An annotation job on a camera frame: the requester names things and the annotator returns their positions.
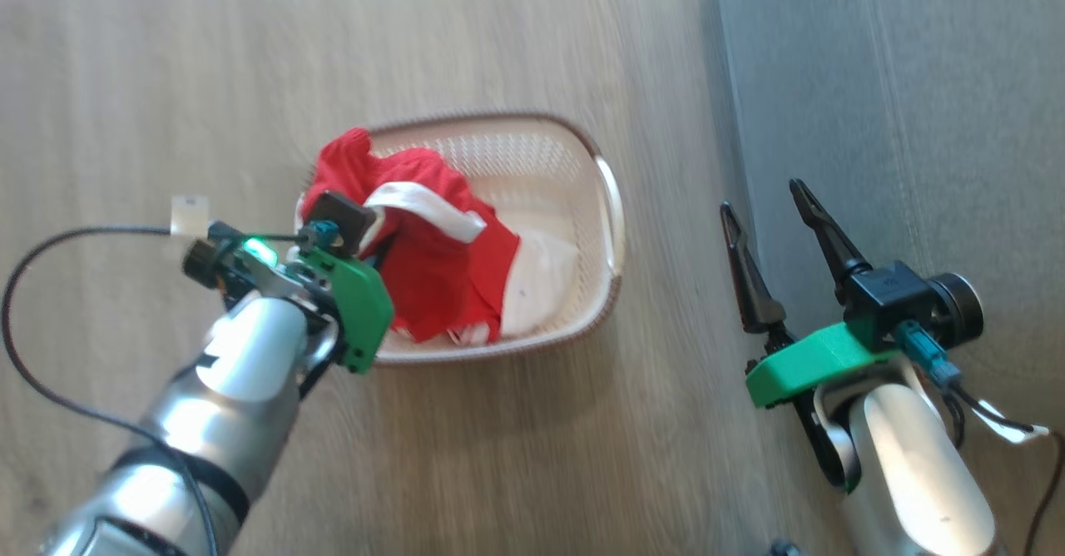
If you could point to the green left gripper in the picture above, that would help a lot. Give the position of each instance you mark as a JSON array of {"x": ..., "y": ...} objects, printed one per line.
[{"x": 358, "y": 302}]

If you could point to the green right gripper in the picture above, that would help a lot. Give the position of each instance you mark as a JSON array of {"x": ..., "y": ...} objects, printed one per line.
[{"x": 811, "y": 360}]

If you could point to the red and white garment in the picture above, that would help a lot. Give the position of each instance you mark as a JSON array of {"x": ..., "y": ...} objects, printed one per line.
[{"x": 433, "y": 265}]

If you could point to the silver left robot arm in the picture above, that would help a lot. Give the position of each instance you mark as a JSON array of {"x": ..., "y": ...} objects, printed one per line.
[{"x": 225, "y": 373}]

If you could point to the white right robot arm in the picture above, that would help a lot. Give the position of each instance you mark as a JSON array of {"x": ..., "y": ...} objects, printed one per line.
[{"x": 907, "y": 473}]

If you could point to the beige perforated laundry basket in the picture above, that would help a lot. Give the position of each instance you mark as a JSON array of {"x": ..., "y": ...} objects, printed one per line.
[{"x": 532, "y": 156}]

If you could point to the grey and yellow sofa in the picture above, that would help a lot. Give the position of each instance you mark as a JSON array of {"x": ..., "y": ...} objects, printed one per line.
[{"x": 915, "y": 123}]

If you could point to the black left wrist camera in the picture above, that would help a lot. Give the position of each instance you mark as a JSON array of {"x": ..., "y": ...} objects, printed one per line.
[{"x": 343, "y": 219}]

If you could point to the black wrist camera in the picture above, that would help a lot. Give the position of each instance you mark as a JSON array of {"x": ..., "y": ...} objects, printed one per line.
[
  {"x": 890, "y": 290},
  {"x": 343, "y": 219}
]

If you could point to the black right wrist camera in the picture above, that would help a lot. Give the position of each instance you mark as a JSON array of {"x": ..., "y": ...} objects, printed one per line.
[{"x": 890, "y": 290}]

